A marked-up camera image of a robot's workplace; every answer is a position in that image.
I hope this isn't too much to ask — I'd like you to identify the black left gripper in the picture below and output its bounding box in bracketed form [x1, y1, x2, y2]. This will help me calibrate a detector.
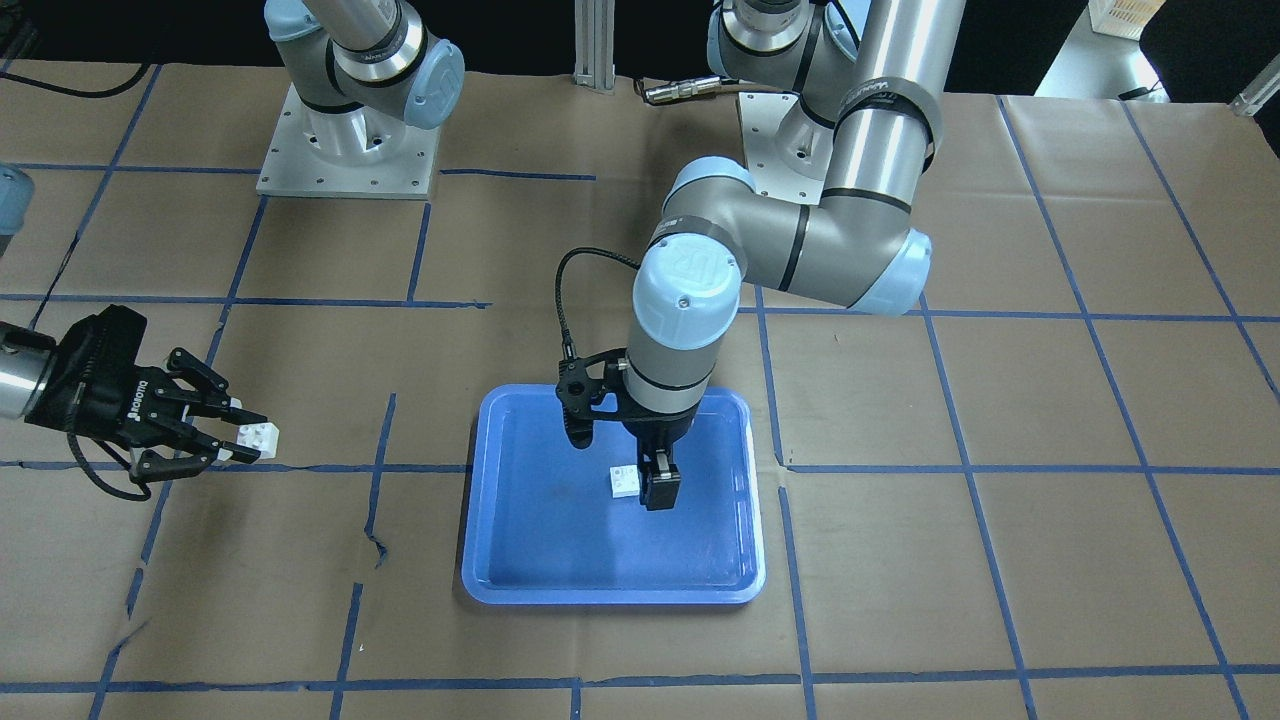
[556, 348, 696, 511]

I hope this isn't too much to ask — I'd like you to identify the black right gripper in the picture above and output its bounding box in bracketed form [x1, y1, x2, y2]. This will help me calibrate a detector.
[26, 305, 268, 486]

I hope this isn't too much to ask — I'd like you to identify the white block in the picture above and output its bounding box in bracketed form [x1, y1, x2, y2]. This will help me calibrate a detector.
[236, 421, 280, 460]
[609, 464, 641, 498]

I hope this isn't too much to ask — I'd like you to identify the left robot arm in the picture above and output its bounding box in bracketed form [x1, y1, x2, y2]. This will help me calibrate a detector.
[556, 1, 965, 510]

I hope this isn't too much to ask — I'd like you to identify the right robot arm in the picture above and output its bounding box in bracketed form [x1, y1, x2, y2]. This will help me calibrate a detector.
[1, 1, 465, 502]

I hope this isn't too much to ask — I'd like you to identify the blue plastic tray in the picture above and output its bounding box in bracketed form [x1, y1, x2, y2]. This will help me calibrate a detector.
[461, 384, 767, 605]

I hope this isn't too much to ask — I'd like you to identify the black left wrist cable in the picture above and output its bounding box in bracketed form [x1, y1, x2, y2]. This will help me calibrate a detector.
[556, 247, 643, 366]

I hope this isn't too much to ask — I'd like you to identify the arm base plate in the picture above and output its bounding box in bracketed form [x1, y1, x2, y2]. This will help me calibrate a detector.
[256, 86, 442, 200]
[739, 92, 835, 205]

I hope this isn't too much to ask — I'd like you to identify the aluminium frame post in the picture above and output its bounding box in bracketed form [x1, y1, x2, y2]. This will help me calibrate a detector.
[572, 0, 616, 95]

